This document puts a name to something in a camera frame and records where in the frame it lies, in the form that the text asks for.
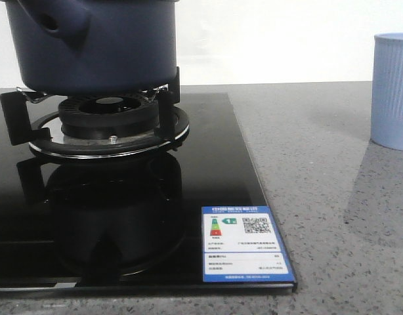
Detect light blue ribbed cup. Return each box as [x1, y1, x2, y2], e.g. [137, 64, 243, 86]
[371, 33, 403, 151]

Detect dark blue cooking pot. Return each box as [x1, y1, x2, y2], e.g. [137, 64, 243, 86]
[5, 1, 177, 95]

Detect blue energy label sticker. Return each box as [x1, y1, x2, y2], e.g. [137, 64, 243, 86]
[201, 205, 295, 284]

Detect black gas burner head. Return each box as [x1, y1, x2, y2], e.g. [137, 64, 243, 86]
[58, 94, 159, 140]

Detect black glass gas cooktop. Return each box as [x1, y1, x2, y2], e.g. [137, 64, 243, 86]
[0, 94, 297, 297]

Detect black pan support grate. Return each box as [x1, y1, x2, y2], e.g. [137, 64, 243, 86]
[0, 74, 190, 161]

